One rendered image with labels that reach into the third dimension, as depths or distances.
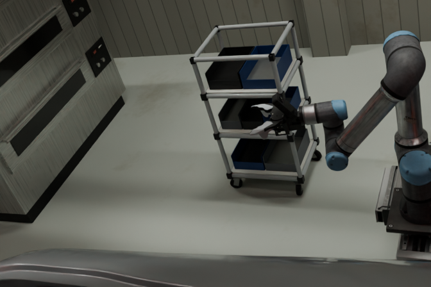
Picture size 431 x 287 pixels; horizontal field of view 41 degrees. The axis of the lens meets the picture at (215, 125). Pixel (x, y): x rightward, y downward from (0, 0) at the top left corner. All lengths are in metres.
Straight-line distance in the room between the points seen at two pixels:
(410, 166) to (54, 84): 2.90
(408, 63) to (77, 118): 3.14
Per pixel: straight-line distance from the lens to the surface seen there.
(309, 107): 2.08
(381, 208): 2.40
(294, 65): 3.41
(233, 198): 3.72
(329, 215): 3.45
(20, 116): 4.10
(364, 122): 1.95
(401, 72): 1.87
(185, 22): 5.47
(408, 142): 2.16
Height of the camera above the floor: 2.40
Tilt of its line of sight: 33 degrees down
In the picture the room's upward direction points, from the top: 18 degrees counter-clockwise
